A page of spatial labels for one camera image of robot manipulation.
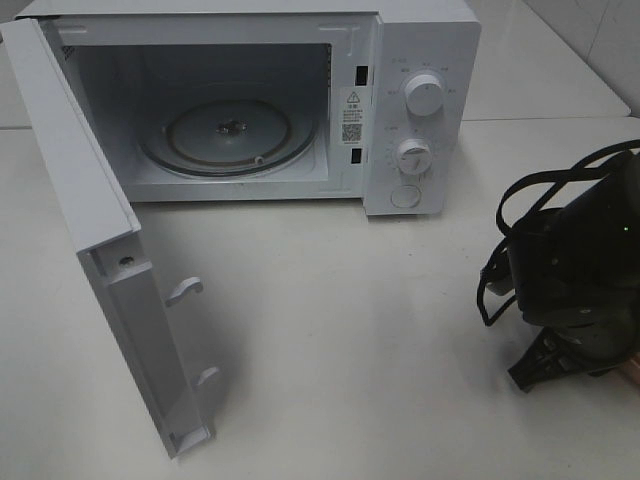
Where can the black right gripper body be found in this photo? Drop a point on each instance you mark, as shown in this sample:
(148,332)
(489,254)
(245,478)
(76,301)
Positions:
(595,348)

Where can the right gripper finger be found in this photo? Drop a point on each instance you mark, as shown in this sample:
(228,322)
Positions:
(548,358)

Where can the round door release button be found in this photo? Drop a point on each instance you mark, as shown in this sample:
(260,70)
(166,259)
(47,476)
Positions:
(406,196)

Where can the white timer knob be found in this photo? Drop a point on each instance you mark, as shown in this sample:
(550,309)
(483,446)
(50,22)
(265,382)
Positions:
(414,156)

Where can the white microwave door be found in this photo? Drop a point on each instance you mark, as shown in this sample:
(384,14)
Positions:
(105,231)

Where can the pink round plate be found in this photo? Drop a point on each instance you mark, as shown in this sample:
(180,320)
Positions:
(631,369)

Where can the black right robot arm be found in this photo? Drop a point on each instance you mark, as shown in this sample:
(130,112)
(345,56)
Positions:
(576,275)

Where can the upper white power knob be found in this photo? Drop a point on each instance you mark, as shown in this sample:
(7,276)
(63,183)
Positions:
(424,94)

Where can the white microwave oven body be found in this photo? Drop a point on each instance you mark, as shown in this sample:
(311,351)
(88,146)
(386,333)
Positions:
(322,171)

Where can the white warning label sticker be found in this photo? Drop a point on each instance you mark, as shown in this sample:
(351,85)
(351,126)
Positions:
(352,115)

